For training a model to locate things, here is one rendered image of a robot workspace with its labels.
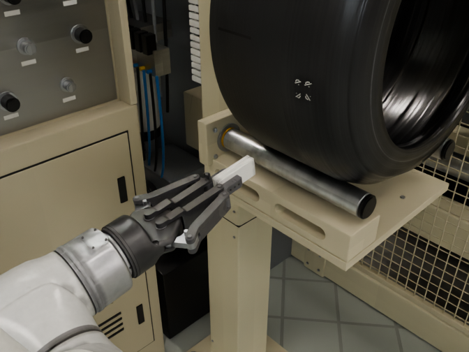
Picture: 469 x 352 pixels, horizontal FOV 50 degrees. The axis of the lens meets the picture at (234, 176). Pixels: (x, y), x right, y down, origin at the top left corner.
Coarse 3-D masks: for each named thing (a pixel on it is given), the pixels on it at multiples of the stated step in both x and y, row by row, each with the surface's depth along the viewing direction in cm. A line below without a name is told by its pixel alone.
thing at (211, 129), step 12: (228, 108) 104; (204, 120) 99; (216, 120) 100; (228, 120) 102; (204, 132) 99; (216, 132) 101; (204, 144) 101; (216, 144) 102; (204, 156) 102; (216, 156) 103
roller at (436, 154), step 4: (448, 140) 98; (452, 140) 98; (444, 144) 98; (448, 144) 98; (452, 144) 98; (440, 148) 98; (444, 148) 98; (448, 148) 98; (452, 148) 99; (436, 152) 99; (440, 152) 98; (444, 152) 98; (448, 152) 99; (452, 152) 100; (436, 156) 100; (440, 156) 99; (444, 156) 98; (448, 156) 100; (444, 160) 100
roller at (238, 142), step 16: (224, 144) 102; (240, 144) 99; (256, 144) 97; (256, 160) 96; (272, 160) 93; (288, 160) 92; (288, 176) 91; (304, 176) 89; (320, 176) 87; (320, 192) 87; (336, 192) 84; (352, 192) 83; (352, 208) 82; (368, 208) 82
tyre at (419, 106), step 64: (256, 0) 66; (320, 0) 60; (384, 0) 60; (448, 0) 100; (256, 64) 70; (320, 64) 62; (384, 64) 65; (448, 64) 102; (256, 128) 81; (320, 128) 68; (384, 128) 72; (448, 128) 90
